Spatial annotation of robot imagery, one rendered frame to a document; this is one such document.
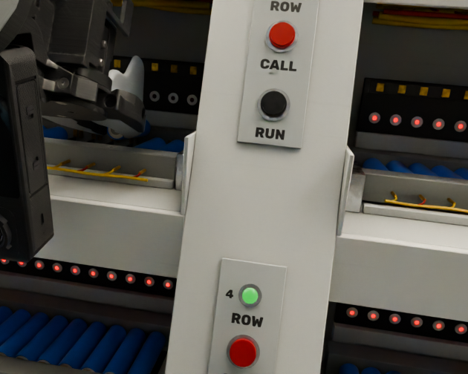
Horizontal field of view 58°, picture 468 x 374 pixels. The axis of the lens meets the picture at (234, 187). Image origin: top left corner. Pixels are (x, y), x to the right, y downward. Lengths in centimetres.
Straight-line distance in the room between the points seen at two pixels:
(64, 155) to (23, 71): 14
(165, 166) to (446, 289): 21
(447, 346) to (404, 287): 20
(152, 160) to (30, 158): 11
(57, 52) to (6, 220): 9
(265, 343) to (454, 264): 12
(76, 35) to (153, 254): 14
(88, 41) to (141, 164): 11
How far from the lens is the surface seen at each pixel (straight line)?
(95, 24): 26
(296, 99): 27
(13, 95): 22
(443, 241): 29
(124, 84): 32
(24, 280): 52
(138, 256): 29
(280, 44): 27
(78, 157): 35
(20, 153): 23
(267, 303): 26
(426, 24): 45
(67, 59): 25
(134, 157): 33
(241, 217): 26
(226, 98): 27
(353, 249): 27
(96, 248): 30
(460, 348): 48
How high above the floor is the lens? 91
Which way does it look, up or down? 2 degrees up
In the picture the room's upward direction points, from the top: 7 degrees clockwise
